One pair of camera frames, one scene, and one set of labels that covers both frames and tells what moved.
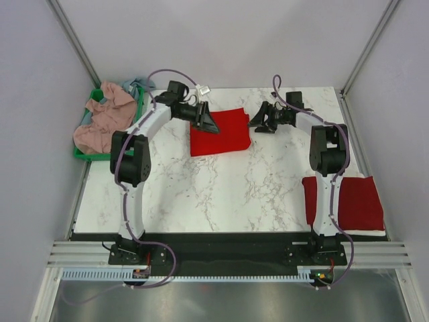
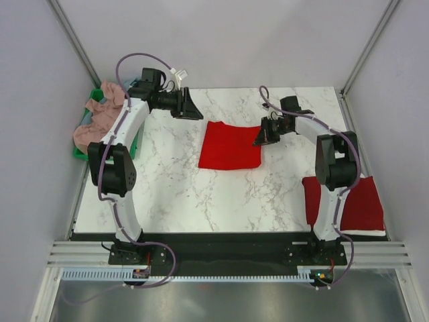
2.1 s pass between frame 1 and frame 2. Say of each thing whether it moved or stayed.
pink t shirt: stayed
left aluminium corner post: stayed
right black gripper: moved
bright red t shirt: moved
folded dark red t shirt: stayed
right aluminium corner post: stayed
